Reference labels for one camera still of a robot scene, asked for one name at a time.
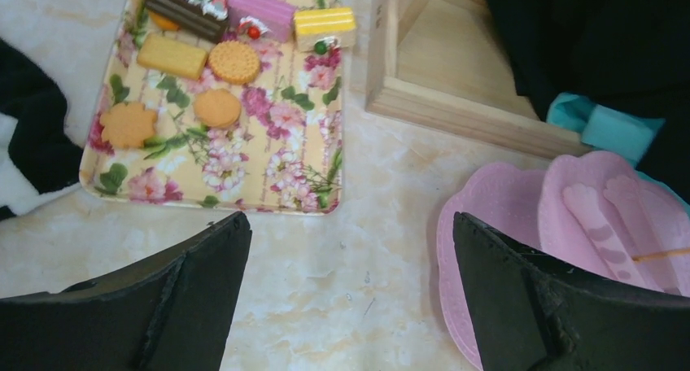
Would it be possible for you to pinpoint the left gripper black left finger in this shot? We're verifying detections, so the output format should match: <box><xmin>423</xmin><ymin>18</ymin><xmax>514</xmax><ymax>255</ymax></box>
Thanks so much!
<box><xmin>1</xmin><ymin>212</ymin><xmax>252</xmax><ymax>370</ymax></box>

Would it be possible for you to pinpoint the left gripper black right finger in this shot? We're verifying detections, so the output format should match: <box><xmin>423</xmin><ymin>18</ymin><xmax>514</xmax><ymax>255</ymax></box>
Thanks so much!
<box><xmin>453</xmin><ymin>213</ymin><xmax>689</xmax><ymax>370</ymax></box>

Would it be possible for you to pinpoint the yellow cake slice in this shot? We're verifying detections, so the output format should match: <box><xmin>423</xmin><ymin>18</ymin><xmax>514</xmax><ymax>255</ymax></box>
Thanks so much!
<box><xmin>294</xmin><ymin>7</ymin><xmax>357</xmax><ymax>52</ymax></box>

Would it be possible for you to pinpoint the pink three-tier cake stand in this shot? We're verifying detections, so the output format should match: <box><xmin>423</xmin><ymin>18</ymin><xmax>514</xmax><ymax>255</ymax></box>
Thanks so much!
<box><xmin>436</xmin><ymin>151</ymin><xmax>689</xmax><ymax>370</ymax></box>

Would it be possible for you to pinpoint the flower shaped biscuit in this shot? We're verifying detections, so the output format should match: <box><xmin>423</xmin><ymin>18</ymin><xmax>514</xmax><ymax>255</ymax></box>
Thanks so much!
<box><xmin>99</xmin><ymin>102</ymin><xmax>158</xmax><ymax>149</ymax></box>

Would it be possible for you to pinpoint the floral serving tray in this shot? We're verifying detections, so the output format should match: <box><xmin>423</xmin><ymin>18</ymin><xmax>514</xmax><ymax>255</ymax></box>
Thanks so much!
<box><xmin>80</xmin><ymin>0</ymin><xmax>344</xmax><ymax>215</ymax></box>

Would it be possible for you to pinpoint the teal t-shirt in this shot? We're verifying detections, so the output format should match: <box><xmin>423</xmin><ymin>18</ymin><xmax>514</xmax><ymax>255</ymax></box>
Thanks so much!
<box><xmin>546</xmin><ymin>92</ymin><xmax>690</xmax><ymax>213</ymax></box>

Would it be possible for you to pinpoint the black and white striped cloth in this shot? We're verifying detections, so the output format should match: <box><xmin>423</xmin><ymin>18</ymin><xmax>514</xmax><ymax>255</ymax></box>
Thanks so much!
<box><xmin>1</xmin><ymin>41</ymin><xmax>82</xmax><ymax>220</ymax></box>

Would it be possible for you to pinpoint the round smooth biscuit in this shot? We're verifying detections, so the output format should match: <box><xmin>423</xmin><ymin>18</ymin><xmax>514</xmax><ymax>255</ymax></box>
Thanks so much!
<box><xmin>193</xmin><ymin>89</ymin><xmax>242</xmax><ymax>129</ymax></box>

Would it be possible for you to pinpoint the round ridged biscuit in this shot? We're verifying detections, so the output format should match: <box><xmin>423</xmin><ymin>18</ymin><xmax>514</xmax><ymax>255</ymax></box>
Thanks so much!
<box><xmin>207</xmin><ymin>41</ymin><xmax>261</xmax><ymax>85</ymax></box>

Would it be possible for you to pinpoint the rectangular yellow biscuit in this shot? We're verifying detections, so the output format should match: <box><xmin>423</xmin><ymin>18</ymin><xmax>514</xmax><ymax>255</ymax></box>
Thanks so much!
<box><xmin>137</xmin><ymin>33</ymin><xmax>208</xmax><ymax>80</ymax></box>

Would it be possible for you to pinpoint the black t-shirt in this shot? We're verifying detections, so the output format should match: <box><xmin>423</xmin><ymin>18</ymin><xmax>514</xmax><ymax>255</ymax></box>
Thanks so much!
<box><xmin>486</xmin><ymin>0</ymin><xmax>689</xmax><ymax>199</ymax></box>

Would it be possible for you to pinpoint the orange fish shaped biscuit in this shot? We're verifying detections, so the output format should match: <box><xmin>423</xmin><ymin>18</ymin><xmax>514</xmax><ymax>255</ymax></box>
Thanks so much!
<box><xmin>144</xmin><ymin>7</ymin><xmax>180</xmax><ymax>32</ymax></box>

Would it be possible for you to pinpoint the chocolate cake slice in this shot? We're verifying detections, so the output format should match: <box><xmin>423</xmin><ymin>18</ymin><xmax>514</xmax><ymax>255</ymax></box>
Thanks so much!
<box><xmin>144</xmin><ymin>0</ymin><xmax>229</xmax><ymax>42</ymax></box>

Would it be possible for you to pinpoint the pink cake slice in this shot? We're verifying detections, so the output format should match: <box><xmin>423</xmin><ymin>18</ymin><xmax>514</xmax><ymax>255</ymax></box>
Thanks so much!
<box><xmin>227</xmin><ymin>0</ymin><xmax>297</xmax><ymax>42</ymax></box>

